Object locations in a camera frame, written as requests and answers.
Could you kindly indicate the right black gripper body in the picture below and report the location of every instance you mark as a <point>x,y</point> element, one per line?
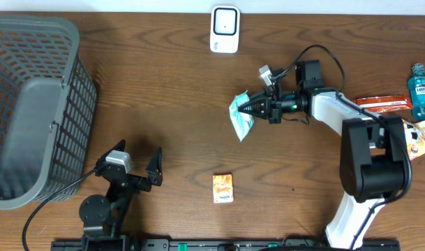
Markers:
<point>287,104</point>

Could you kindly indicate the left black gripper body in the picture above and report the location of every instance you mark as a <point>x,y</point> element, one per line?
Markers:
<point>139,184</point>

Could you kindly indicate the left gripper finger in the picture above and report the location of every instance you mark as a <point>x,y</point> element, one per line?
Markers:
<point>120,146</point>
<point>154,169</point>

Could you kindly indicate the light green wet wipes pack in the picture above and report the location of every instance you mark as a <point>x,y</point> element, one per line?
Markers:
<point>241,122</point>

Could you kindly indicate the small orange tissue pack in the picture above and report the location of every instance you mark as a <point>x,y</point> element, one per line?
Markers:
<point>223,191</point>

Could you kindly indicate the orange snack bar wrapper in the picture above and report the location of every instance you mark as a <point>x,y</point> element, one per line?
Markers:
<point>384,104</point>

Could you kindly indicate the teal mouthwash bottle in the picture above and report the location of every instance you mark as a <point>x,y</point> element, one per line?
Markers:
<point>416,86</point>

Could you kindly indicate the yellow snack bag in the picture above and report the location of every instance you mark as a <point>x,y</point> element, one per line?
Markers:
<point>415,138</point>

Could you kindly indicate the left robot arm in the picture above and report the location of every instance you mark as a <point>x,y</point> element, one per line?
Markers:
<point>103,215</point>

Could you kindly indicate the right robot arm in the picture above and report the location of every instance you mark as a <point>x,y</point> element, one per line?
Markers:
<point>374,170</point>

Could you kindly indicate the white barcode scanner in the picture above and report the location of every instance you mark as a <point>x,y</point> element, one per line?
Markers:
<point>224,29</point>

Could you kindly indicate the grey plastic shopping basket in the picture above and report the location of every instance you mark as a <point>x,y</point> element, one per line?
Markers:
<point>47,107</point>

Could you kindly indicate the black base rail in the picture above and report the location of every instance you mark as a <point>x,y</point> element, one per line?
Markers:
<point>184,245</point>

